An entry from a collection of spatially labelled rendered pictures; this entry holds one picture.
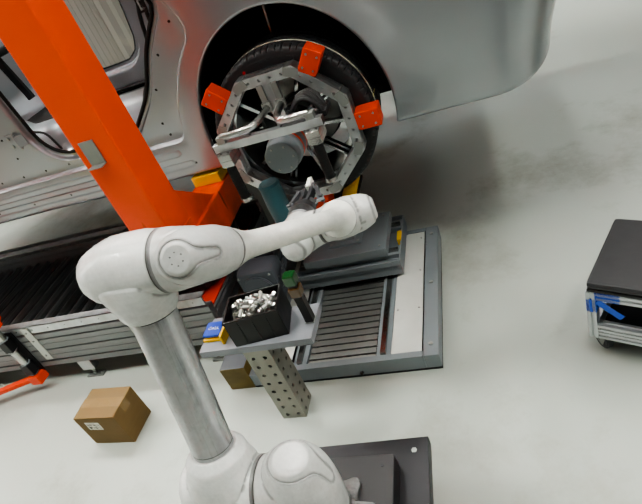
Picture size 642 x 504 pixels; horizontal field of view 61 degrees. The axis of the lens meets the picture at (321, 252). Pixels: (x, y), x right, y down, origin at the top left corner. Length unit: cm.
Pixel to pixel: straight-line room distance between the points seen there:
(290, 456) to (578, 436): 99
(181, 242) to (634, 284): 137
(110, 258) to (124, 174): 92
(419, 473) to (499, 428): 48
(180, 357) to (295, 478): 36
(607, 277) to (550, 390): 43
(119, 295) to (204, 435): 38
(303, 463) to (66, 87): 133
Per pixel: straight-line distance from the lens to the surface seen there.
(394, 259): 248
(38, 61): 195
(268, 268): 229
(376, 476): 153
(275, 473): 129
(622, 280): 190
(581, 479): 187
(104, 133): 195
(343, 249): 252
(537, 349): 217
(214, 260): 102
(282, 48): 211
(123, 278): 110
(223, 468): 134
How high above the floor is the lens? 162
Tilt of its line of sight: 33 degrees down
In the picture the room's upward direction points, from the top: 24 degrees counter-clockwise
